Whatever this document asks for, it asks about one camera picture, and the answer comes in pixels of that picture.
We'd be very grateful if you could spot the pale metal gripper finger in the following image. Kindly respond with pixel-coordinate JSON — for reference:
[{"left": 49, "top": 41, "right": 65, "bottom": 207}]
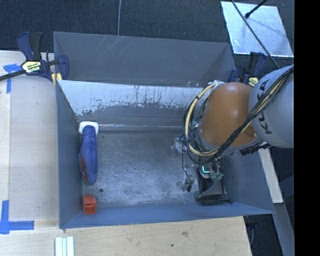
[
  {"left": 185, "top": 169, "right": 195, "bottom": 193},
  {"left": 176, "top": 174, "right": 188, "bottom": 190}
]

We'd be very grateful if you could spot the red small cube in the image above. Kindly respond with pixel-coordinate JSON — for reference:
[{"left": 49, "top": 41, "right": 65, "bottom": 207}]
[{"left": 82, "top": 194, "right": 98, "bottom": 216}]

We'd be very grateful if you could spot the black angular object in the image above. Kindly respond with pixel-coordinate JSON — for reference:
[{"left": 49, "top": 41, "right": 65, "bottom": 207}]
[{"left": 196, "top": 178, "right": 232, "bottom": 206}]

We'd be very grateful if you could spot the grey metal bin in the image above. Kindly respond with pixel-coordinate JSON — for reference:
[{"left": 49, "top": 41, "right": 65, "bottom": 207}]
[{"left": 52, "top": 31, "right": 276, "bottom": 230}]

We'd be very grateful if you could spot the black cylinder on white bracket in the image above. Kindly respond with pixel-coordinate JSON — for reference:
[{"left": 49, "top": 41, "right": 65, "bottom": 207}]
[{"left": 238, "top": 142, "right": 272, "bottom": 156}]

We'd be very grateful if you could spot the pale wood board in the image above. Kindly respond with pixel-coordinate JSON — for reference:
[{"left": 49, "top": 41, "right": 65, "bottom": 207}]
[{"left": 8, "top": 74, "right": 61, "bottom": 222}]

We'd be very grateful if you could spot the blue bottle with white cap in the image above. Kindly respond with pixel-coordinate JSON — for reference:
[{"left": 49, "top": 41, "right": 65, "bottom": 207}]
[{"left": 77, "top": 120, "right": 100, "bottom": 186}]

